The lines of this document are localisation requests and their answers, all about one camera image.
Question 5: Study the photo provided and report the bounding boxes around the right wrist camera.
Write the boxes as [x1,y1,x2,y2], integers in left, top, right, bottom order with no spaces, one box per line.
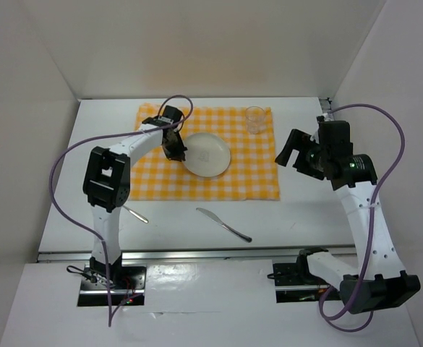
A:
[317,116,353,160]

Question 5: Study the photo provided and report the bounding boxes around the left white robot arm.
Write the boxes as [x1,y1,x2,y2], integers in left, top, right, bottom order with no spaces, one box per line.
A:
[83,106,187,288]

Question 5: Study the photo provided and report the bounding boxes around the aluminium rail frame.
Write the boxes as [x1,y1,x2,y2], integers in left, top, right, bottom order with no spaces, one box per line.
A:
[37,97,378,263]

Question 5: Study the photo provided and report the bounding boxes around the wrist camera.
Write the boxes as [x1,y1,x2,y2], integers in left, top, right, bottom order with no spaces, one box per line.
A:
[317,116,353,160]
[159,106,184,124]

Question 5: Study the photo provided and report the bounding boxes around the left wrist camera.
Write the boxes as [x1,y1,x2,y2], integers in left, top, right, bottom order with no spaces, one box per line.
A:
[159,106,184,124]

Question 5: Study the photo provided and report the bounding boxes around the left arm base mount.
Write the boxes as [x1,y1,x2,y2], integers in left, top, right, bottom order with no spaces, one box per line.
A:
[66,265,147,307]

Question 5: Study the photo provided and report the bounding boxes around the clear plastic cup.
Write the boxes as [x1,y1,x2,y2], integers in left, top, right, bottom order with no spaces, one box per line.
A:
[245,106,266,134]

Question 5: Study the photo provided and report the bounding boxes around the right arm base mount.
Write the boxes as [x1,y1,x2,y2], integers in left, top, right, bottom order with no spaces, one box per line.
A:
[267,262,329,304]

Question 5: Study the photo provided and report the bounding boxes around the cream round plate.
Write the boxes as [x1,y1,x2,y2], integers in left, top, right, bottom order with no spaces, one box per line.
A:
[182,132,231,178]

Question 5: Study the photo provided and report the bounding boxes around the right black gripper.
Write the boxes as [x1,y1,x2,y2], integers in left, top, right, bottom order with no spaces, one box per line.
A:
[275,128,330,180]

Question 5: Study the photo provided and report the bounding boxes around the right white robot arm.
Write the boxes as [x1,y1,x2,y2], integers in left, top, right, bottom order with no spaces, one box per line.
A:
[275,122,421,322]

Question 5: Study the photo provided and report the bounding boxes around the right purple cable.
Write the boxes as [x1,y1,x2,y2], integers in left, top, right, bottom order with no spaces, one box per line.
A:
[318,103,406,333]

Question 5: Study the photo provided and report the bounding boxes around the silver fork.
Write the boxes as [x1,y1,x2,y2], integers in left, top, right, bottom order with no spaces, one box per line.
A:
[124,206,149,223]

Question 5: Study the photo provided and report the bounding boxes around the silver spoon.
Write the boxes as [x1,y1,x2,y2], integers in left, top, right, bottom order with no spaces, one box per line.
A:
[196,207,252,243]

